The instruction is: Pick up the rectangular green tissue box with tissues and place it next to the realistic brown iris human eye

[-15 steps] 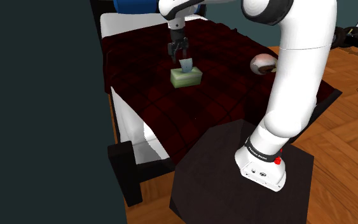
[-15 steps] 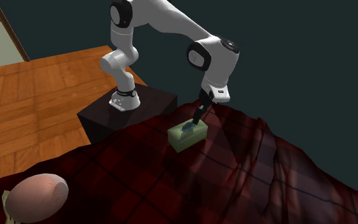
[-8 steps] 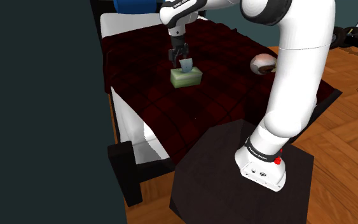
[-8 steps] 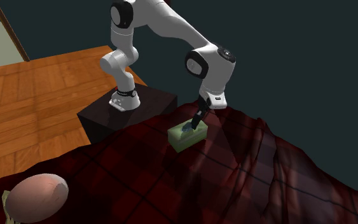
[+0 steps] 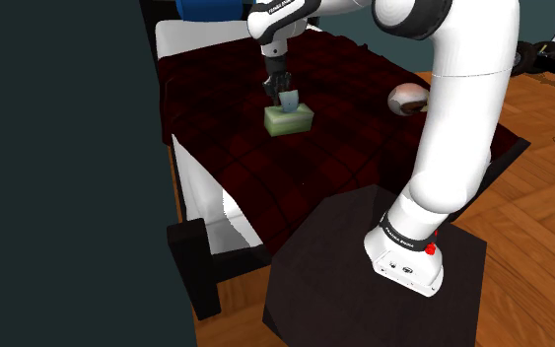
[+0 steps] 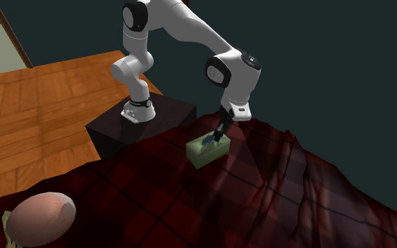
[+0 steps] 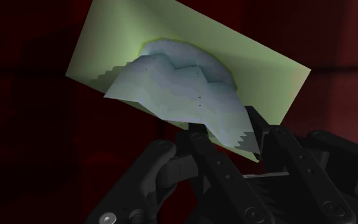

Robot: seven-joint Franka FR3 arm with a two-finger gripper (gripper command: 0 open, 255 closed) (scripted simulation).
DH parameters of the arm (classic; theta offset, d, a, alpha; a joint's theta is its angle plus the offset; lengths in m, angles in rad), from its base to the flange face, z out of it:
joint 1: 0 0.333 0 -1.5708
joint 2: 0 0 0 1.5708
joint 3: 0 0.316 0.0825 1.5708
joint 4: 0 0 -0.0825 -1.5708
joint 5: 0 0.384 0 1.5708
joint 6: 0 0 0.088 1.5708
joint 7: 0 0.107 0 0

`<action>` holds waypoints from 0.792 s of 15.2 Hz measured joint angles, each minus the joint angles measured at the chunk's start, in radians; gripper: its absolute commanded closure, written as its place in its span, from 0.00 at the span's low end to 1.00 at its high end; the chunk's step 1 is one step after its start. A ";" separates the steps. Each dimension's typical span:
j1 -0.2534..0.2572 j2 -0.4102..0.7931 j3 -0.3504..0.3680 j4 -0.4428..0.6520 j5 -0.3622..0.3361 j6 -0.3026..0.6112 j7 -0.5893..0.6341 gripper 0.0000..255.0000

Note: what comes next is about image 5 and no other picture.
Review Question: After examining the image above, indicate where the white and brown ball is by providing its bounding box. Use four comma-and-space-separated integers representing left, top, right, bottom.
386, 82, 431, 117

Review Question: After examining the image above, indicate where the black barbell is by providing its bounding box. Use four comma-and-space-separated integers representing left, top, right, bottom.
512, 40, 555, 77

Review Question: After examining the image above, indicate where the dark robot stand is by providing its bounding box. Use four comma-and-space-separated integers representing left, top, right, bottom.
261, 183, 489, 347

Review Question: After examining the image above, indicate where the green tissue box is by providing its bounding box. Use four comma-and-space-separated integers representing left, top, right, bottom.
263, 89, 315, 138

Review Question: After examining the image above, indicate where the blue pillow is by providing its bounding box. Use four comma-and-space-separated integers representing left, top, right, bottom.
174, 0, 257, 23

